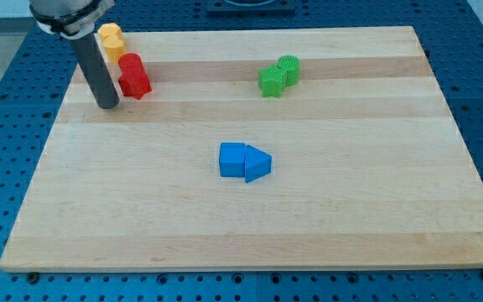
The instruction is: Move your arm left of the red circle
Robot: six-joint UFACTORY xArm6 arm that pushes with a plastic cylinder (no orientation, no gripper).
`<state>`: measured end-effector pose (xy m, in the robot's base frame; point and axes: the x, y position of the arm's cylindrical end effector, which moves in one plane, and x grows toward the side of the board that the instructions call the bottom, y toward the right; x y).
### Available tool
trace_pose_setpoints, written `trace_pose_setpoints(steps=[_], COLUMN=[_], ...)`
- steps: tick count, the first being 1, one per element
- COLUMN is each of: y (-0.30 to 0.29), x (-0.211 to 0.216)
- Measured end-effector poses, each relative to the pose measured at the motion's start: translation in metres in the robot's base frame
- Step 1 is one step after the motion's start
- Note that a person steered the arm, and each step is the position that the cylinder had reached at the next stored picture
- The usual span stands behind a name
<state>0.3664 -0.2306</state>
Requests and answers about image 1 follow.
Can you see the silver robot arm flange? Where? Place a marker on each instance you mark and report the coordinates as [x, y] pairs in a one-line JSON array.
[[71, 19]]

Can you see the blue cube block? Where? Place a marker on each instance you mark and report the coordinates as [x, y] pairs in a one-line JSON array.
[[232, 159]]

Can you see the blue triangle block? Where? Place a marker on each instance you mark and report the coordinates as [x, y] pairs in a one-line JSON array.
[[257, 163]]

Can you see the green star block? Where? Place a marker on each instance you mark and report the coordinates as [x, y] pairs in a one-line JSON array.
[[272, 81]]

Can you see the green cylinder block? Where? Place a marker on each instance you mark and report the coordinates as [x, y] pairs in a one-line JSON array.
[[291, 64]]

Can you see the red star block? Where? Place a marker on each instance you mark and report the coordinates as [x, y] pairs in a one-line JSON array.
[[135, 84]]

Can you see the light wooden board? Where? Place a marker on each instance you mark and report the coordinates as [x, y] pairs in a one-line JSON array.
[[369, 168]]

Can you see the red cylinder block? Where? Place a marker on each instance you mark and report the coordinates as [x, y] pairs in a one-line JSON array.
[[131, 65]]

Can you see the yellow heart block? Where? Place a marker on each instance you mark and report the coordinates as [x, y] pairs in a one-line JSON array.
[[115, 48]]

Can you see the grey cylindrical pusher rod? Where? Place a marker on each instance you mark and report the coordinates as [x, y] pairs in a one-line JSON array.
[[93, 66]]

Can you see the yellow hexagon block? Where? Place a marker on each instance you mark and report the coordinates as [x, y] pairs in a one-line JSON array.
[[108, 30]]

